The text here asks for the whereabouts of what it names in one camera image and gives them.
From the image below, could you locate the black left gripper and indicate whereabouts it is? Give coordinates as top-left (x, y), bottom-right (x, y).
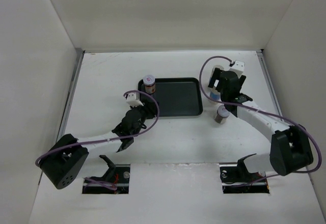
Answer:
top-left (129, 99), bottom-right (158, 137)

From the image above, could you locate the white-lid orange-label sauce jar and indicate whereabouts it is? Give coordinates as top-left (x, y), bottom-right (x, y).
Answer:
top-left (143, 75), bottom-right (156, 94)

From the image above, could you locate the silver-lid blue-label grain bottle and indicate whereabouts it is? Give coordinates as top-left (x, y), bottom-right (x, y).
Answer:
top-left (208, 65), bottom-right (225, 88)

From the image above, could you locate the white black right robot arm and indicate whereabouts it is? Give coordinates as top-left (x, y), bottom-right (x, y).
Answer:
top-left (208, 67), bottom-right (314, 181)

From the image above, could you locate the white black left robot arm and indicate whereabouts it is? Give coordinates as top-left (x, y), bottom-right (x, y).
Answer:
top-left (35, 104), bottom-right (160, 190)

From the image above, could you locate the white-lid dark spice jar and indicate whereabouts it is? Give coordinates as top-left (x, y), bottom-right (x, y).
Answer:
top-left (214, 105), bottom-right (230, 124)

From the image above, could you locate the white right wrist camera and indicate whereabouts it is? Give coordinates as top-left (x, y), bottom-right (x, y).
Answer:
top-left (229, 61), bottom-right (245, 78)

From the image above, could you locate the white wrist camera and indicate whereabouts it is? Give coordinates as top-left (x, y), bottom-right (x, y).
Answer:
top-left (229, 61), bottom-right (245, 78)
top-left (124, 92), bottom-right (144, 107)

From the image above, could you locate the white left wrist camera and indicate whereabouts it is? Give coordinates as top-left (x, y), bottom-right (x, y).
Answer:
top-left (124, 92), bottom-right (144, 107)

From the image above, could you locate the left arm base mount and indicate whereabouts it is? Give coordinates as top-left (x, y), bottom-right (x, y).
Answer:
top-left (82, 155), bottom-right (131, 194)

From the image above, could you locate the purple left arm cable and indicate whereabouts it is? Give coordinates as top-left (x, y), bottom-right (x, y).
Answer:
top-left (35, 90), bottom-right (160, 191)

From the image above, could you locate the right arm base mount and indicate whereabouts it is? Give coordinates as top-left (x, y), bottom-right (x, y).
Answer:
top-left (219, 154), bottom-right (269, 194)

